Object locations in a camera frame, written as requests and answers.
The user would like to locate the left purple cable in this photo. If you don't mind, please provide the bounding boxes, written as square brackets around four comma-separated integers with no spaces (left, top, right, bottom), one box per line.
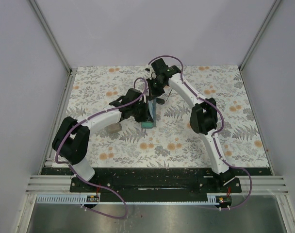
[54,77,148,219]

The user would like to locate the purple cable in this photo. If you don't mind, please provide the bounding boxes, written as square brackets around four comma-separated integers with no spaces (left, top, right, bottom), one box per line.
[145,55,251,210]
[54,77,148,219]

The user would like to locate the brown glasses case green lining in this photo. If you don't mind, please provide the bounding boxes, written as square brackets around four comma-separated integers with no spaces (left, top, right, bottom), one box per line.
[106,123,122,133]

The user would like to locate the left aluminium frame post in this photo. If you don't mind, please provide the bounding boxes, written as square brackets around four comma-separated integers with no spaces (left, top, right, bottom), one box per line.
[27,0,72,74]

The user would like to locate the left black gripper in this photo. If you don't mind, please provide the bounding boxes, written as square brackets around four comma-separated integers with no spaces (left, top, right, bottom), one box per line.
[131,100,154,123]

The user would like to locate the right aluminium frame post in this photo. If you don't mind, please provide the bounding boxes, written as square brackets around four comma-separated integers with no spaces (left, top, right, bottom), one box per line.
[238,0,283,73]

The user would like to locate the aluminium frame post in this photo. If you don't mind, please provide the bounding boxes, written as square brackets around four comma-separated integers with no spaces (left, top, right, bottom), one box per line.
[27,0,72,74]
[238,0,283,73]

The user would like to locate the grey-blue glasses case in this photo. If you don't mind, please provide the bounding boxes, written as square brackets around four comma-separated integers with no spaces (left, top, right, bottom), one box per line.
[141,99,157,129]

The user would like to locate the aluminium front rail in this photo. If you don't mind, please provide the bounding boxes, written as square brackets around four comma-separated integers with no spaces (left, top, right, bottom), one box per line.
[26,175,289,195]

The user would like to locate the floral table mat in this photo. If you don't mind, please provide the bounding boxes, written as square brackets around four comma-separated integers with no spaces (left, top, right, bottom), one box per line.
[66,65,269,167]

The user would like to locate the black aviator sunglasses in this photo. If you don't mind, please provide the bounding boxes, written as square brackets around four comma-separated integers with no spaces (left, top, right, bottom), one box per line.
[156,89,172,105]

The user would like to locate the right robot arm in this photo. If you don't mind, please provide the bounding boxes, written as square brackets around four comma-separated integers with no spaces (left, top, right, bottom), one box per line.
[147,55,234,192]

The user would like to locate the white slotted cable duct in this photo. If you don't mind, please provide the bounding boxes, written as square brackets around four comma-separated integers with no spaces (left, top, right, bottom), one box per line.
[36,195,100,204]

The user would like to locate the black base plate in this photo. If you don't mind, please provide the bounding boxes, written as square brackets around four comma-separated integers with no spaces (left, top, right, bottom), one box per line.
[70,168,242,194]

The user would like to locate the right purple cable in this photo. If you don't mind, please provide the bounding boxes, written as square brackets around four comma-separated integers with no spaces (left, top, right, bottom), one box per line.
[145,55,251,210]

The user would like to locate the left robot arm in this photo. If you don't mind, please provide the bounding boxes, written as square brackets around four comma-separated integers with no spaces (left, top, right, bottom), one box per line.
[52,88,151,192]

